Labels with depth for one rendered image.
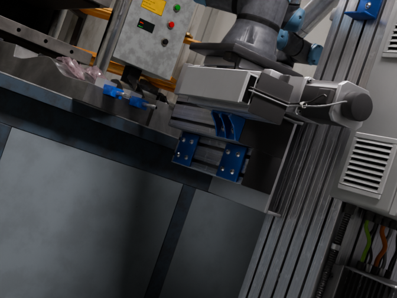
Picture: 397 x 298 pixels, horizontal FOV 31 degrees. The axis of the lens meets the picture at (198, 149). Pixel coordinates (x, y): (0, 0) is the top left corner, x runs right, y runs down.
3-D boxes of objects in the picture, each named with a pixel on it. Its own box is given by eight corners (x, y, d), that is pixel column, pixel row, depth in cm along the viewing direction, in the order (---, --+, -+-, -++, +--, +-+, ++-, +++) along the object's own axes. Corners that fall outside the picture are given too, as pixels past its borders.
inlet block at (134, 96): (158, 119, 208) (165, 101, 208) (147, 114, 204) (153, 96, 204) (128, 110, 216) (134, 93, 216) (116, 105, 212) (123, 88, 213)
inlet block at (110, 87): (133, 108, 200) (140, 90, 200) (121, 103, 196) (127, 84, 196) (103, 100, 208) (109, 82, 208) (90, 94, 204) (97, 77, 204)
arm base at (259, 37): (285, 70, 184) (298, 33, 184) (238, 47, 176) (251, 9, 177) (252, 67, 197) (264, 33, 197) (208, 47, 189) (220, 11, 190)
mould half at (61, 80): (145, 126, 217) (156, 91, 217) (82, 101, 197) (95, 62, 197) (46, 96, 249) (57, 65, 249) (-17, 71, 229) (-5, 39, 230)
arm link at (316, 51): (303, 58, 247) (280, 55, 256) (322, 70, 255) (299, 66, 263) (311, 36, 248) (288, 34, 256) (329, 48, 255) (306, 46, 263)
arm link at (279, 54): (295, 33, 258) (278, 32, 265) (285, 62, 258) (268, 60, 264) (308, 41, 263) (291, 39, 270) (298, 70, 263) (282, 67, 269)
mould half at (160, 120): (213, 152, 235) (227, 113, 236) (147, 127, 221) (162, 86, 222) (143, 132, 277) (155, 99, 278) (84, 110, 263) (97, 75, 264)
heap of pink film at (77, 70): (117, 97, 222) (126, 73, 222) (75, 79, 208) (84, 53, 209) (66, 83, 239) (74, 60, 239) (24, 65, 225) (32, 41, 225)
